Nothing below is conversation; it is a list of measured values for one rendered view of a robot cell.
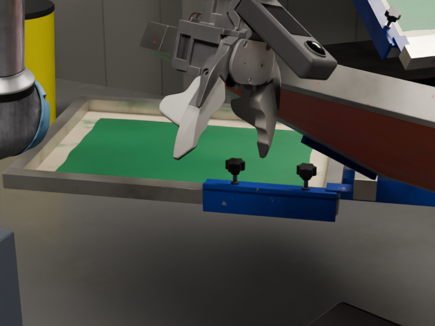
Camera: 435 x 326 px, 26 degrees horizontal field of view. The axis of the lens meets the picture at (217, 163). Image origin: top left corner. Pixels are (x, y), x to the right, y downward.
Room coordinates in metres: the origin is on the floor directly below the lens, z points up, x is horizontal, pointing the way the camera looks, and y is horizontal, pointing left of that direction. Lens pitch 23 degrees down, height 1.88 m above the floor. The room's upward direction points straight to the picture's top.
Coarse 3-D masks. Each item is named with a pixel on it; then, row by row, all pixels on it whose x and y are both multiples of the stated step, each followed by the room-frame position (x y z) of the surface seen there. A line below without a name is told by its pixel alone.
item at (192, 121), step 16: (176, 96) 0.92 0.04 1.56; (192, 96) 0.91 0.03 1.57; (208, 96) 0.89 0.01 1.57; (224, 96) 0.91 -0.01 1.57; (176, 112) 0.90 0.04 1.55; (192, 112) 0.88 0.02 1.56; (208, 112) 0.89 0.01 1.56; (192, 128) 0.88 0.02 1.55; (176, 144) 0.88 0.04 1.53; (192, 144) 0.88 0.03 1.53
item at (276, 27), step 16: (256, 0) 0.94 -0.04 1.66; (272, 0) 0.97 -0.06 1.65; (256, 16) 0.93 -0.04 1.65; (272, 16) 0.92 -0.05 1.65; (288, 16) 0.95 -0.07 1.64; (256, 32) 0.93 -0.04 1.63; (272, 32) 0.91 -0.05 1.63; (288, 32) 0.90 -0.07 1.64; (304, 32) 0.93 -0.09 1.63; (272, 48) 0.91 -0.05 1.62; (288, 48) 0.89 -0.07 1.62; (304, 48) 0.89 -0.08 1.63; (320, 48) 0.90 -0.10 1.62; (288, 64) 0.89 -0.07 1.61; (304, 64) 0.88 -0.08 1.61; (320, 64) 0.88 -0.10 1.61; (336, 64) 0.90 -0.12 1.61
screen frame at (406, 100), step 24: (144, 48) 1.23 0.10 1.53; (168, 48) 1.20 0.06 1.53; (288, 72) 1.08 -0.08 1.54; (336, 72) 1.05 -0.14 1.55; (360, 72) 1.03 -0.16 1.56; (240, 96) 1.35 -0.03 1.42; (336, 96) 1.03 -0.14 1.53; (360, 96) 1.01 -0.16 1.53; (384, 96) 0.99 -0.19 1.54; (408, 96) 0.98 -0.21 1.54; (432, 96) 0.96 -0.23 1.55; (408, 120) 0.99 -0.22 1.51; (432, 120) 0.95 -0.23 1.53
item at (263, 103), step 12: (252, 96) 0.97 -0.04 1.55; (264, 96) 0.96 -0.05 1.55; (240, 108) 1.00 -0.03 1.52; (252, 108) 0.97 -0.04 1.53; (264, 108) 0.96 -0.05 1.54; (276, 108) 0.98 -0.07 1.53; (252, 120) 0.99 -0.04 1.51; (264, 120) 0.97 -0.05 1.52; (264, 132) 0.97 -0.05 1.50; (264, 144) 0.97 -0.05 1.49; (264, 156) 0.98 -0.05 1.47
